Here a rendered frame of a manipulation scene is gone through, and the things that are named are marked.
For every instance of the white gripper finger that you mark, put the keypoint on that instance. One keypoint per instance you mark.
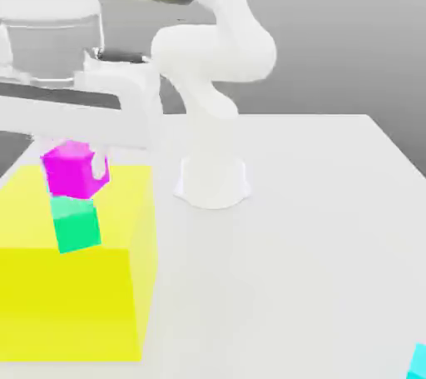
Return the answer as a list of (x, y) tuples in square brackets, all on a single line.
[(98, 165)]

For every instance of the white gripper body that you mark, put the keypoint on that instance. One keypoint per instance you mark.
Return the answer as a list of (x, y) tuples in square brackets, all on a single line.
[(83, 122)]

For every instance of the small magenta cube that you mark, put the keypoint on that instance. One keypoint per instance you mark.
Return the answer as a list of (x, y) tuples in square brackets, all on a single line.
[(68, 172)]

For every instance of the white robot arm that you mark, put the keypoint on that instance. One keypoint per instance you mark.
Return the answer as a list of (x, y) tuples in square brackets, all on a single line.
[(213, 52)]

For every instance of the small green cube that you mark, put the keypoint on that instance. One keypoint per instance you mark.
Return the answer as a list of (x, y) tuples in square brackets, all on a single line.
[(77, 230)]

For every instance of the small cyan cube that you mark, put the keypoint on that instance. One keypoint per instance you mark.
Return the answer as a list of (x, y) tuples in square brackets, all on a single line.
[(418, 364)]

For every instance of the large yellow box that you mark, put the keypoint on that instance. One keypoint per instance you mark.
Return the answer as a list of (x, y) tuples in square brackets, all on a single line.
[(66, 302)]

